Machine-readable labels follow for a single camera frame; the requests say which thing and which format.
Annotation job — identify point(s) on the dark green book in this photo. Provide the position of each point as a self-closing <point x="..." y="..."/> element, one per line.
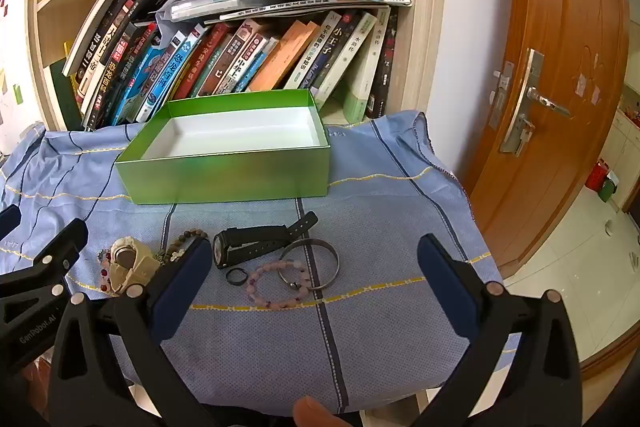
<point x="62" y="92"/>

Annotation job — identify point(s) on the light wooden bookshelf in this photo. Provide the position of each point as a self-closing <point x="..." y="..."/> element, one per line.
<point x="430" y="7"/>

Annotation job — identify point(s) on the green container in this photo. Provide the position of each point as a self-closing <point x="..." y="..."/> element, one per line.
<point x="607" y="190"/>

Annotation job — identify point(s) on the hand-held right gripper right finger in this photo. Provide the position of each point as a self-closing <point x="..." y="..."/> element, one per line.
<point x="440" y="287"/>

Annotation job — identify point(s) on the blue tablecloth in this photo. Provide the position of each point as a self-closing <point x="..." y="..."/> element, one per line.
<point x="375" y="232"/>

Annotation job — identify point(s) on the row of standing books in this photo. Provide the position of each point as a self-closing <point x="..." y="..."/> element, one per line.
<point x="280" y="57"/>

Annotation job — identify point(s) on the silver metal bangle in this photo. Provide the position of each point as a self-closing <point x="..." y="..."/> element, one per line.
<point x="310" y="241"/>

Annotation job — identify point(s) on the person's right hand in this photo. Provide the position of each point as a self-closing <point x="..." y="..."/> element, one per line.
<point x="317" y="414"/>

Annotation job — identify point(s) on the black wrist watch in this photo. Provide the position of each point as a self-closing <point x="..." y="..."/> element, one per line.
<point x="250" y="239"/>

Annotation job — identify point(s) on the green cardboard box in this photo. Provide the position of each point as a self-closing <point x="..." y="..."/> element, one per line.
<point x="225" y="177"/>

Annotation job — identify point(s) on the brown wooden door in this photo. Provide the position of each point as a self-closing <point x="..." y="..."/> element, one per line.
<point x="550" y="32"/>

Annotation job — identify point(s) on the beige wrist watch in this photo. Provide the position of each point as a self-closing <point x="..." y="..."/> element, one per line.
<point x="135" y="264"/>

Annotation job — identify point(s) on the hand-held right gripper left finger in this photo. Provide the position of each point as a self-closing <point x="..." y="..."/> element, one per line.
<point x="181" y="287"/>

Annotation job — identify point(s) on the red container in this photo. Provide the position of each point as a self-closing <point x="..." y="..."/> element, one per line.
<point x="596" y="174"/>

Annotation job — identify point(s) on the silver door latch plate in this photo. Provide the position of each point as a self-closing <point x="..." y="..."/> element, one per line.
<point x="502" y="92"/>

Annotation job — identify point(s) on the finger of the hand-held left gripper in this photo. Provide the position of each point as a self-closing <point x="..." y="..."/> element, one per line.
<point x="9" y="222"/>
<point x="55" y="252"/>

